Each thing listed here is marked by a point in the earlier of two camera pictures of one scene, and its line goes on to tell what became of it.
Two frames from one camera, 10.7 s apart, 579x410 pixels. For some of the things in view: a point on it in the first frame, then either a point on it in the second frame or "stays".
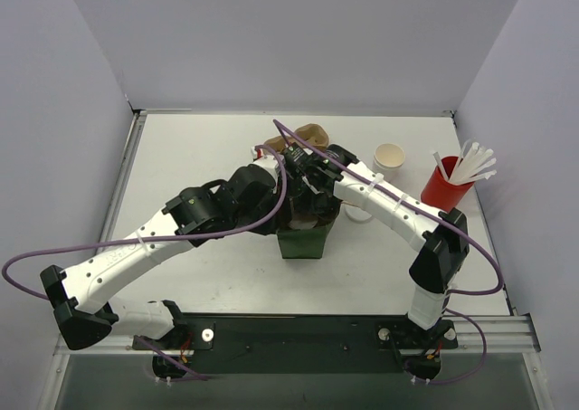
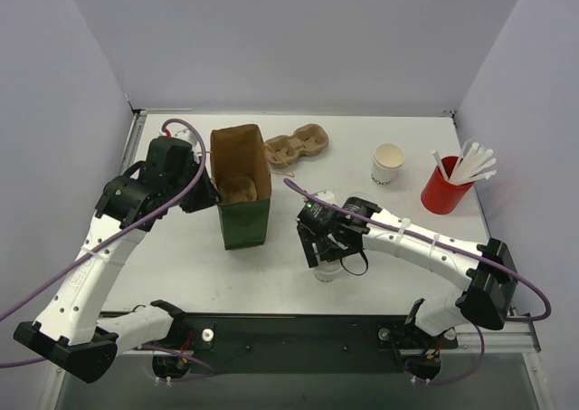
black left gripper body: (280, 206) → (199, 195)
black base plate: (299, 344) stays
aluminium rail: (507, 334) stays
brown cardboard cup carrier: (312, 133) stays
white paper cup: (388, 159) stays
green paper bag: (303, 243) → (243, 186)
